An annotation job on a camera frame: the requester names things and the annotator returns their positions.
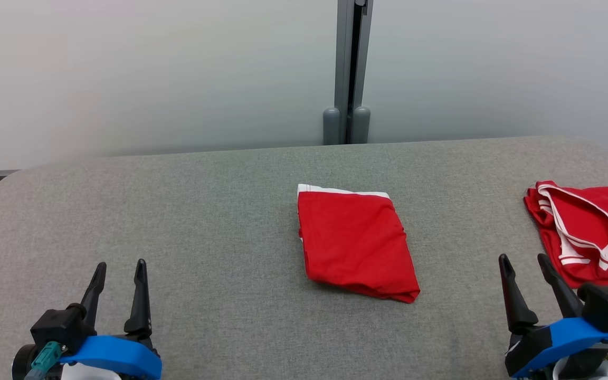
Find grey partition post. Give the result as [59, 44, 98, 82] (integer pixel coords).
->
[334, 0, 374, 144]

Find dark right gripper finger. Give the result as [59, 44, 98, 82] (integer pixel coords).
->
[498, 253, 539, 334]
[537, 253, 585, 319]

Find red shorts with white trim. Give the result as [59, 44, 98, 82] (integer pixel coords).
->
[297, 183, 421, 304]

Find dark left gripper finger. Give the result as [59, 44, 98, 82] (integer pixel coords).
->
[123, 258, 153, 338]
[80, 262, 108, 329]

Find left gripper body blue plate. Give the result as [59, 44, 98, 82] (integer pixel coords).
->
[11, 335, 163, 380]

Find grey cylindrical post foot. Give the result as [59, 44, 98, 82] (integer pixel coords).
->
[322, 107, 341, 146]
[350, 106, 371, 144]

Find teal left camera cable connector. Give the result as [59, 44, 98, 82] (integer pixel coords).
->
[23, 341, 67, 380]

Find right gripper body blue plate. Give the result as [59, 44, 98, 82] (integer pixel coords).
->
[505, 316, 608, 380]

